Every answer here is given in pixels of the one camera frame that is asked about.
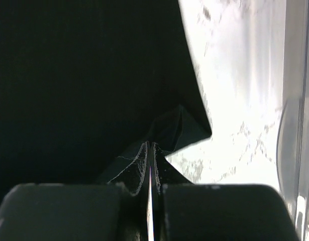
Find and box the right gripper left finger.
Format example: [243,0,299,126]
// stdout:
[0,142,150,240]

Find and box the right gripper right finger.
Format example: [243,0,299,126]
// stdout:
[150,143,298,240]

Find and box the black t-shirt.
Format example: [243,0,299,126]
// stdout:
[0,0,213,194]

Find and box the clear plastic bin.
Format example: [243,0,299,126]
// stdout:
[276,1,309,240]

